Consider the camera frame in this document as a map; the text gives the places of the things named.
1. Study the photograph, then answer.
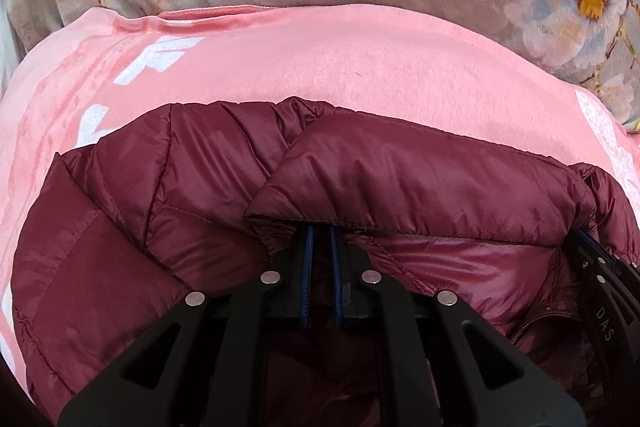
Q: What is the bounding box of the maroon quilted puffer jacket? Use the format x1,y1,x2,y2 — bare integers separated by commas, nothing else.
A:
11,98,639,421

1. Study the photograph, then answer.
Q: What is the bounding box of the pink fleece blanket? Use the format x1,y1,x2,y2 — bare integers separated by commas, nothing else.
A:
0,3,640,398

